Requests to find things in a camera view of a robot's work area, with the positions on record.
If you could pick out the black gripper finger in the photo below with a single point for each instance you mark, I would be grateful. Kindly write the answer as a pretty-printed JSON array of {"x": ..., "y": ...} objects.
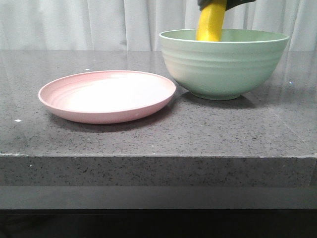
[
  {"x": 203, "y": 3},
  {"x": 233, "y": 3}
]

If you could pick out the yellow banana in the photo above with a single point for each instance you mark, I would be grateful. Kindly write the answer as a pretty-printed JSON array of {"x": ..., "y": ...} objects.
[{"x": 211, "y": 21}]

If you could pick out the green bowl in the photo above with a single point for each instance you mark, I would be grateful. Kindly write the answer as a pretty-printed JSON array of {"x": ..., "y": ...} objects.
[{"x": 240, "y": 62}]

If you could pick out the pink plate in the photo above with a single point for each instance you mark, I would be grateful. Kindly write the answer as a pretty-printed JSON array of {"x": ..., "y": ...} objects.
[{"x": 105, "y": 97}]

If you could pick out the white curtain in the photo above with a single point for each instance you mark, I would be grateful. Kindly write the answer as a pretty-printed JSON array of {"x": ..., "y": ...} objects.
[{"x": 134, "y": 25}]

